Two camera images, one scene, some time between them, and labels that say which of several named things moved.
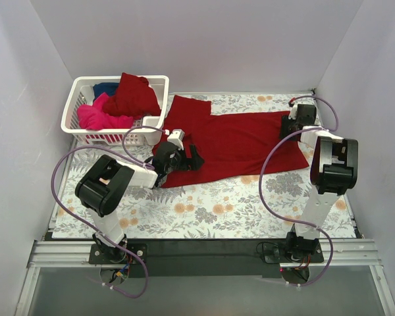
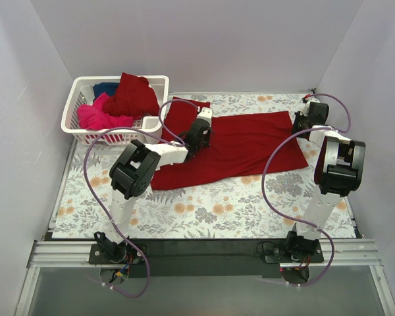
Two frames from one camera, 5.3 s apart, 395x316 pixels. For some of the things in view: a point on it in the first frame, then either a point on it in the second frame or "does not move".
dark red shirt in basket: (134, 97) does not move
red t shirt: (230, 144) does not move
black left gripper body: (187, 158) to (204, 139)
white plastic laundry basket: (81, 94) does not move
